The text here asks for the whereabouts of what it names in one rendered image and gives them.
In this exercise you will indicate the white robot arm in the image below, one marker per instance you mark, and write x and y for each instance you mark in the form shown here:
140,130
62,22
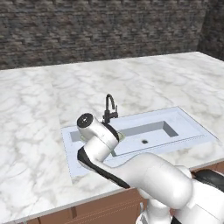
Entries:
163,178

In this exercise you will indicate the black sink faucet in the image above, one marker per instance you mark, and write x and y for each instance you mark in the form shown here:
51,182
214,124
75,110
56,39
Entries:
109,112

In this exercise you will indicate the white rectangular sink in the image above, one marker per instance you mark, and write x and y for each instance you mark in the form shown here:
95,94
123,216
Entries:
151,135

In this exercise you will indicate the brown wooden cabinet door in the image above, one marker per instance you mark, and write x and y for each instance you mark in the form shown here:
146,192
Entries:
108,208

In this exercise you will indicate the brown wooden cabinet panel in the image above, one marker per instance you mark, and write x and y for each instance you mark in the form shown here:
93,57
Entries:
214,167

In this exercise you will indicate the brown wooden cabinet drawer front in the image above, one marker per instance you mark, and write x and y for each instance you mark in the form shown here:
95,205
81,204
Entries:
55,217

